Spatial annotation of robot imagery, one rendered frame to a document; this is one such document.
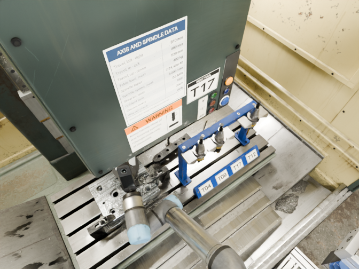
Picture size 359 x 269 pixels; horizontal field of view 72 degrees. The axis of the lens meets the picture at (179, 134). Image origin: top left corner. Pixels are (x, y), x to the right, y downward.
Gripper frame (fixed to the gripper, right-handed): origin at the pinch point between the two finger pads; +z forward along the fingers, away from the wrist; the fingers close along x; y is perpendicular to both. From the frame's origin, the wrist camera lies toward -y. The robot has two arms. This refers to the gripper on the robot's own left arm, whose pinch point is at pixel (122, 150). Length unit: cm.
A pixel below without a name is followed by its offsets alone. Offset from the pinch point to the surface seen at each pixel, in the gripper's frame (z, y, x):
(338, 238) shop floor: -53, 132, 142
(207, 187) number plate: -12, 37, 35
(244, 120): 6, 10, 58
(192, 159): -7.5, 9.6, 27.3
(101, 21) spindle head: -20, -67, 8
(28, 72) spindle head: -23, -64, -3
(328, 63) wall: 14, -7, 101
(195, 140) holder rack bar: 0.9, 8.7, 31.5
